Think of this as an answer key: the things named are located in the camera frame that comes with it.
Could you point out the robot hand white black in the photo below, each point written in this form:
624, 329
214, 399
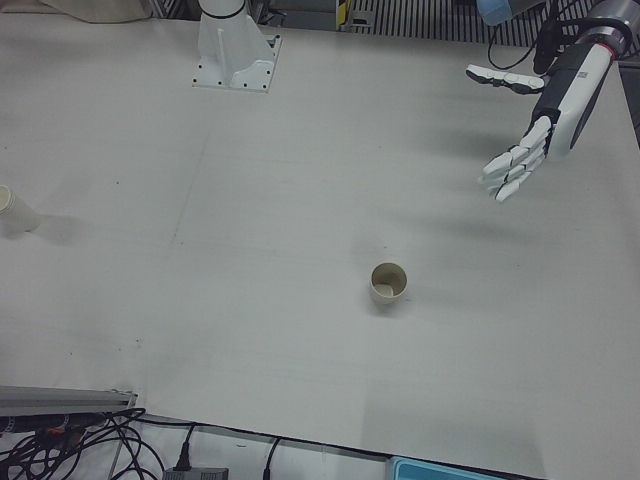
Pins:
575, 95

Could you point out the beige paper cup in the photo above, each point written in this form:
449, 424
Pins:
382, 297

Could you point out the white paper cup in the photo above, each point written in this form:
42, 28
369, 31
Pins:
20, 215

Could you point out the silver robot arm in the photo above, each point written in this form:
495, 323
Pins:
607, 20

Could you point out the blue plastic bin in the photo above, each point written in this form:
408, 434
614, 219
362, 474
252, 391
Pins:
440, 470

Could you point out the beige cloth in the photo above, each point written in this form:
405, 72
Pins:
115, 10

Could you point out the black power brick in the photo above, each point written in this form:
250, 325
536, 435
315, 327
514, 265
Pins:
195, 473

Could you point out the black power strip orange switches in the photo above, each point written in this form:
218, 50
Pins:
60, 427

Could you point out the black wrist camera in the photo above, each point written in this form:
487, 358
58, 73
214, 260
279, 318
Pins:
545, 50

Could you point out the yellow black striped post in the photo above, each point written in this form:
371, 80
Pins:
343, 12

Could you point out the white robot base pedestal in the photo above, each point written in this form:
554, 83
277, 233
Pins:
230, 50

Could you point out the aluminium frame post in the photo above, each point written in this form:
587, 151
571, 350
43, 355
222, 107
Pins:
60, 397

